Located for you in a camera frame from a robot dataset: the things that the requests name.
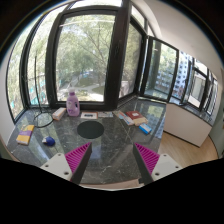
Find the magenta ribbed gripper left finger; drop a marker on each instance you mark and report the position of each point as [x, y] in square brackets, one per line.
[70, 166]

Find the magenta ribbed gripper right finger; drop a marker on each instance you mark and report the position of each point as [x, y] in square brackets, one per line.
[153, 166]

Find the blue computer mouse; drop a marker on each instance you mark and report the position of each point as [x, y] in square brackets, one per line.
[49, 141]

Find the round black mouse pad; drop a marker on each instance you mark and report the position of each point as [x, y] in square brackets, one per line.
[90, 129]

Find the blue white small box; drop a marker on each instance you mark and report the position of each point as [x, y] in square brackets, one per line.
[145, 128]

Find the tan cardboard box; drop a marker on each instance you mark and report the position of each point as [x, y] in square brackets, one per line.
[140, 121]

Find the small orange white box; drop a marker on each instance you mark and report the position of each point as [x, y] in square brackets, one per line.
[58, 114]

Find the white card with blue print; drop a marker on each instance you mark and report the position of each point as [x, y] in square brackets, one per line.
[89, 115]

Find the red book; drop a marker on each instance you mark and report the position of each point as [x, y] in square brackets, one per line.
[134, 114]

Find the yellow purple book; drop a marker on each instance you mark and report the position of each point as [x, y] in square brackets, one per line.
[25, 134]

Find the light blue striped book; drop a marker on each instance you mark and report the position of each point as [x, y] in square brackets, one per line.
[124, 117]

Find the purple detergent bottle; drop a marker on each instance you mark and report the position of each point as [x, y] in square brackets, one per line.
[72, 103]

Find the light paper leaflet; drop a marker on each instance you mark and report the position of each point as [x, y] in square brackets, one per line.
[105, 114]

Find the black window frame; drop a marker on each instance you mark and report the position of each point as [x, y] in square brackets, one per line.
[117, 49]

